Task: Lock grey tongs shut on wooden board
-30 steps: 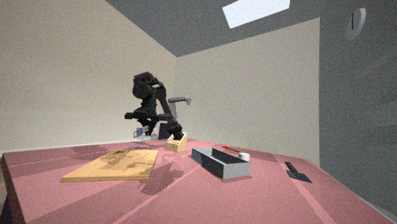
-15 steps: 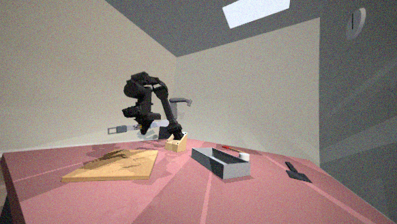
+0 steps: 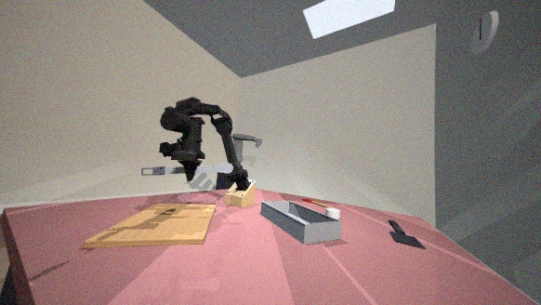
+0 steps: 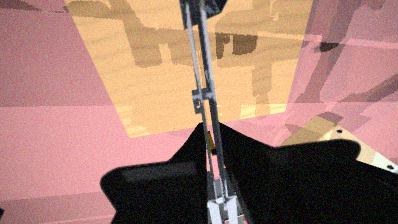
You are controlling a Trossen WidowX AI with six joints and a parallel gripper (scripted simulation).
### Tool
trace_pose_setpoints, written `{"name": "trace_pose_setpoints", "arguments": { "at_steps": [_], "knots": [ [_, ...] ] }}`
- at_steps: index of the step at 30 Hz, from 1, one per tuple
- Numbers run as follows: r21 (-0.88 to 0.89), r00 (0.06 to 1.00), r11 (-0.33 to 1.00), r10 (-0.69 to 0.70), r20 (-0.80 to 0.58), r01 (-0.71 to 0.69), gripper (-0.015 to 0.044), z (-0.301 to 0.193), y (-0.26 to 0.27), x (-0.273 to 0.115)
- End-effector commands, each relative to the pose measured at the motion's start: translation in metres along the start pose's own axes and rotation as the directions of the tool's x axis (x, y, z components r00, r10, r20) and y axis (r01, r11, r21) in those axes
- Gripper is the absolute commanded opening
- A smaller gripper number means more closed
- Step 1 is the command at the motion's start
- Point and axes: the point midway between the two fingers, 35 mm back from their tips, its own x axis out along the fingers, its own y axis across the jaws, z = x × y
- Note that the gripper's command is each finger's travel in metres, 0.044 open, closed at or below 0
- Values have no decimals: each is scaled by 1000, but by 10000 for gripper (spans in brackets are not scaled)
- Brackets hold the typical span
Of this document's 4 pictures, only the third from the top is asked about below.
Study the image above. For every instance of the white cylinder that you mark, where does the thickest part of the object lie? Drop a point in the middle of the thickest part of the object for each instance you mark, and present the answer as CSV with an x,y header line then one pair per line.
x,y
332,212

